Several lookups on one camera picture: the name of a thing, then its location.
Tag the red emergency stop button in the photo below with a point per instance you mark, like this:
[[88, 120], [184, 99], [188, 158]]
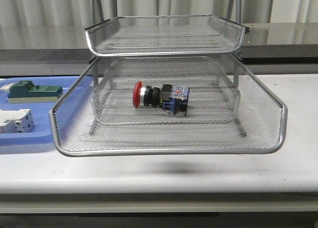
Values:
[[170, 97]]

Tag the green and beige switch block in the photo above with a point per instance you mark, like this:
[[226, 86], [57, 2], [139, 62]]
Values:
[[25, 91]]

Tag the blue plastic tray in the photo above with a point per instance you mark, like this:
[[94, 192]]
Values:
[[66, 114]]

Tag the silver mesh tray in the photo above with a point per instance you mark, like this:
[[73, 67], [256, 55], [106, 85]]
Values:
[[128, 36], [262, 114], [205, 106]]

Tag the white circuit breaker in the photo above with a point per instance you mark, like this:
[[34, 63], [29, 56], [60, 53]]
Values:
[[16, 121]]

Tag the silver metal rack frame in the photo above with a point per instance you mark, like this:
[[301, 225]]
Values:
[[194, 71]]

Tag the grey stone counter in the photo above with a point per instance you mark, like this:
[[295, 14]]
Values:
[[266, 43]]

